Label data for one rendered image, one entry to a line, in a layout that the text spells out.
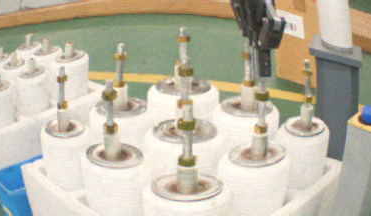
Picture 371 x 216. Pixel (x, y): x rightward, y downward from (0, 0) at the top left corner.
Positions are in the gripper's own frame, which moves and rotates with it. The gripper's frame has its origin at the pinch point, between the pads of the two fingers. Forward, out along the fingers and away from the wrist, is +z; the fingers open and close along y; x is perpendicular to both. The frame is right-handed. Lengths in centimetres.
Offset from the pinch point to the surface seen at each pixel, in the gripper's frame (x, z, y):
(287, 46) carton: -54, 25, 100
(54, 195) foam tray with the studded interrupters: 26.2, 18.2, 8.1
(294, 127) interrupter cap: -8.3, 10.7, 6.1
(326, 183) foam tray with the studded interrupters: -13.0, 18.2, -1.3
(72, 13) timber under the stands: -7, 31, 224
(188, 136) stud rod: 10.5, 4.9, -5.8
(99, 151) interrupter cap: 17.5, 10.7, 6.4
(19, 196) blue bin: 34.0, 25.0, 20.5
